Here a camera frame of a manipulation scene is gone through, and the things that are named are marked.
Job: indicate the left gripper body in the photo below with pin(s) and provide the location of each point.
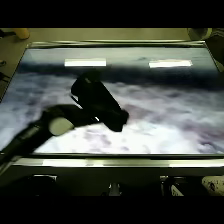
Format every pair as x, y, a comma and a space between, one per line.
100, 103

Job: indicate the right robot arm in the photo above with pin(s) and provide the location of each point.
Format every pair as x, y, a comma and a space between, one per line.
213, 185

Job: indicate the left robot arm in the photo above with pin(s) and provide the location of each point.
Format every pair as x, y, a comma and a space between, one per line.
31, 133

